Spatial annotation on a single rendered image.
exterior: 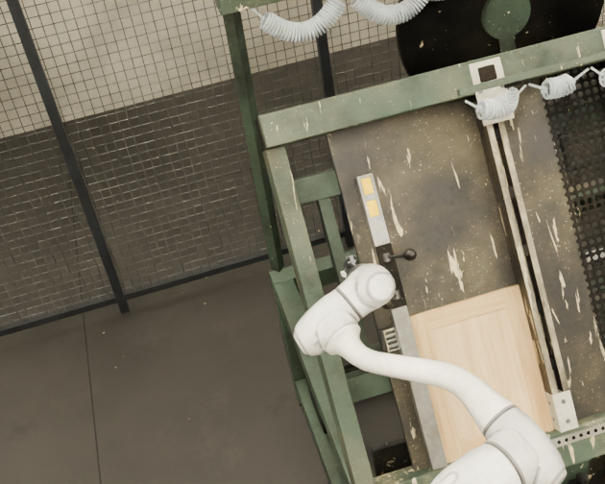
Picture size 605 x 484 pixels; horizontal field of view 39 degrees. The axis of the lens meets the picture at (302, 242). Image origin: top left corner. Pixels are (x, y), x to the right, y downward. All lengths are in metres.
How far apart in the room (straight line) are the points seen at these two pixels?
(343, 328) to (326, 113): 0.73
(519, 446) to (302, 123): 1.14
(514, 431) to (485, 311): 0.89
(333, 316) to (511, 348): 0.87
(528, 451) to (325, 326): 0.56
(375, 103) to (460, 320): 0.73
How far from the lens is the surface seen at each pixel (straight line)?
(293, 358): 3.99
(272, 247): 3.56
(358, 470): 2.71
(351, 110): 2.53
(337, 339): 2.07
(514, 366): 2.81
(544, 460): 1.90
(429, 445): 2.75
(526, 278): 2.72
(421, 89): 2.59
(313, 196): 2.64
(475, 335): 2.75
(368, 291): 2.06
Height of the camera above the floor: 3.11
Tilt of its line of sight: 37 degrees down
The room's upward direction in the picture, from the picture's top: 10 degrees counter-clockwise
